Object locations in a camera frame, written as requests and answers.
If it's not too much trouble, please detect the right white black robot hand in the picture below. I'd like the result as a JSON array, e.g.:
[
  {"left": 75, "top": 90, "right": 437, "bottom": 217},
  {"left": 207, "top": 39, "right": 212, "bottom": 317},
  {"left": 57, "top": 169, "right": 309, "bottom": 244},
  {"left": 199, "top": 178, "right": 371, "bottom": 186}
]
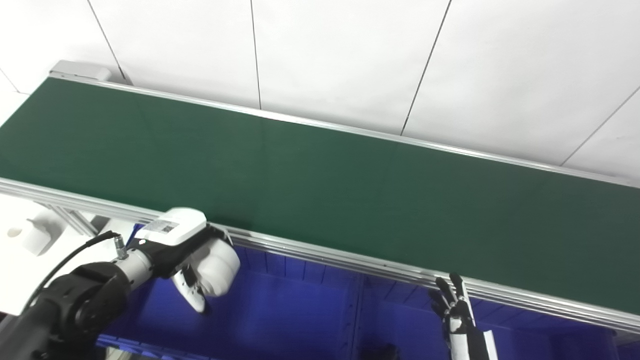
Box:
[{"left": 428, "top": 272, "right": 499, "bottom": 360}]

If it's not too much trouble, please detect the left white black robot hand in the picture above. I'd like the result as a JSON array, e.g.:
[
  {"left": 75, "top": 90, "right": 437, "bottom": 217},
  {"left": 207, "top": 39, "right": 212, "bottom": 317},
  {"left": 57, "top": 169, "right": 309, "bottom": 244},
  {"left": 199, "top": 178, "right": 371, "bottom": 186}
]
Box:
[{"left": 131, "top": 207, "right": 237, "bottom": 314}]

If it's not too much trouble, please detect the white round plastic part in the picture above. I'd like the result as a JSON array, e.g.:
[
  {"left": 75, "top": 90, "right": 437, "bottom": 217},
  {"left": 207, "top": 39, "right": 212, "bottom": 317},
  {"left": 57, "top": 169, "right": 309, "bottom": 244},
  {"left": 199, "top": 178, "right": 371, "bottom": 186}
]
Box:
[{"left": 192, "top": 238, "right": 242, "bottom": 298}]

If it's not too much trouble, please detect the blue plastic bin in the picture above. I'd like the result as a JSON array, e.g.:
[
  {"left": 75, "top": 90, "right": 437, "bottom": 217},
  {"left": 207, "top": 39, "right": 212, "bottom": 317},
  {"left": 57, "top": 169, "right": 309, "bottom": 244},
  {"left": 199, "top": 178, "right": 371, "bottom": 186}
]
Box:
[
  {"left": 95, "top": 224, "right": 362, "bottom": 360},
  {"left": 350, "top": 274, "right": 623, "bottom": 360}
]

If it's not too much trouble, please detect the black plastic part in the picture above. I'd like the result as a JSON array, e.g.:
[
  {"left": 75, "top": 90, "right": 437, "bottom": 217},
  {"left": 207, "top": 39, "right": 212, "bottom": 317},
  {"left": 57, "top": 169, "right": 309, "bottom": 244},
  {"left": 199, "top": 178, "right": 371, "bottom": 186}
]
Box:
[{"left": 359, "top": 343, "right": 401, "bottom": 360}]

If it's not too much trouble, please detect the aluminium conveyor support leg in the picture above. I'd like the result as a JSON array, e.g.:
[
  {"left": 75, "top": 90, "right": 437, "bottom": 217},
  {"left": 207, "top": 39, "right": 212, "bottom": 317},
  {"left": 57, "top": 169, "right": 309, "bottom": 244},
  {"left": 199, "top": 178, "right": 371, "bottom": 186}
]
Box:
[{"left": 46, "top": 202, "right": 103, "bottom": 237}]

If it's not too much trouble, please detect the green conveyor belt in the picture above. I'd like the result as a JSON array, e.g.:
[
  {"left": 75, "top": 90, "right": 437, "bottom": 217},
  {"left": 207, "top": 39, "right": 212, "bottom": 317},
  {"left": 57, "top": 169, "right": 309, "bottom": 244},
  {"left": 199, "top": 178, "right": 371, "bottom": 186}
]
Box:
[
  {"left": 0, "top": 73, "right": 640, "bottom": 336},
  {"left": 0, "top": 77, "right": 640, "bottom": 317}
]

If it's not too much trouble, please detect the grey conveyor end cover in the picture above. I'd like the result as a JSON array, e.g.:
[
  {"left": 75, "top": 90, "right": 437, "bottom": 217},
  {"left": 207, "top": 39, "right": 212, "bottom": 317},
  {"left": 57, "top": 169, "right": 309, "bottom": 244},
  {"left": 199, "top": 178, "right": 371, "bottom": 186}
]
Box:
[{"left": 48, "top": 59, "right": 113, "bottom": 84}]

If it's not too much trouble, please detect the white plastic block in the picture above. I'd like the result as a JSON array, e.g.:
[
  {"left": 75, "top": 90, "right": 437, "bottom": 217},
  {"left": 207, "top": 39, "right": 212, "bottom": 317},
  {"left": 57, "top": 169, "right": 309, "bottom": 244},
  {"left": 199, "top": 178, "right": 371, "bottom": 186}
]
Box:
[{"left": 6, "top": 209, "right": 68, "bottom": 257}]

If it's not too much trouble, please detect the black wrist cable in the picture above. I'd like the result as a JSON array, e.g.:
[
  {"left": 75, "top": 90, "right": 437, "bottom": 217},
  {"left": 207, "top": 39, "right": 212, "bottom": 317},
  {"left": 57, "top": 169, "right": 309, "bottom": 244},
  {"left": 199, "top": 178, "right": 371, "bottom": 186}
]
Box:
[{"left": 22, "top": 230, "right": 126, "bottom": 313}]

